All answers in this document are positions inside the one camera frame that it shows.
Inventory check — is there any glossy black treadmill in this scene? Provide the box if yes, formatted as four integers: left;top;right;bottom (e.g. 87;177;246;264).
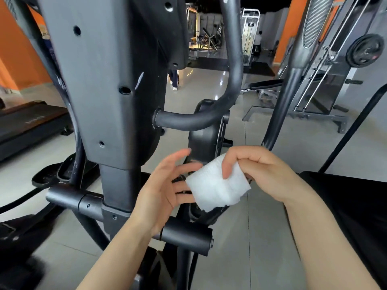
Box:
299;83;387;290

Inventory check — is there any white gym machine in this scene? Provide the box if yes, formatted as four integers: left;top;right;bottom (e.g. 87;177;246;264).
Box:
241;8;262;65

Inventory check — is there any person's right hand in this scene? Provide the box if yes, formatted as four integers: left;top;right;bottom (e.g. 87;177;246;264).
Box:
221;146;316;207

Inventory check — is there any person's left hand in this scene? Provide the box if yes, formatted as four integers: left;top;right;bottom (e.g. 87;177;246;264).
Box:
132;148;204;237

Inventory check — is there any weight bench rack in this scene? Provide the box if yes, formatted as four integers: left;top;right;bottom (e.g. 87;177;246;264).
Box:
241;0;387;135

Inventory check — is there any white wet wipe sheet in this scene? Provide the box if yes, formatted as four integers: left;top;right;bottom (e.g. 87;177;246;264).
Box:
185;155;252;214

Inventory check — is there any person's right forearm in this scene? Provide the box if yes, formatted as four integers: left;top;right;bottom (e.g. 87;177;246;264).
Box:
287;187;382;290

